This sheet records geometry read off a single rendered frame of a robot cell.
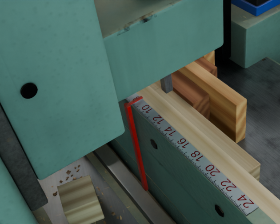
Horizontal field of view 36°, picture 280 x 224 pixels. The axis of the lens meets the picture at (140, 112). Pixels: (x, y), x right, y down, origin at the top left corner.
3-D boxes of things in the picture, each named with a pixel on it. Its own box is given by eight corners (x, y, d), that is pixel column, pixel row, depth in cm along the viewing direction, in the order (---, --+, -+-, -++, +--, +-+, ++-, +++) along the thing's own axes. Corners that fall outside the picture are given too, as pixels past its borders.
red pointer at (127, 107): (159, 182, 54) (144, 98, 44) (146, 191, 53) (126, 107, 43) (156, 178, 55) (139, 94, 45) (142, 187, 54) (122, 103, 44)
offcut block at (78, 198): (72, 230, 53) (63, 212, 50) (65, 205, 55) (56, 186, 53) (105, 218, 53) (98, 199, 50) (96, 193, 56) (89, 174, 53)
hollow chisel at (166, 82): (173, 90, 46) (168, 52, 42) (166, 94, 46) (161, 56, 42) (168, 86, 46) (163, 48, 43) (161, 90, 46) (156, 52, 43)
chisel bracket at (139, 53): (225, 58, 43) (225, -21, 37) (105, 125, 38) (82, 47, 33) (180, 28, 48) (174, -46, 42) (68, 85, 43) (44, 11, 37)
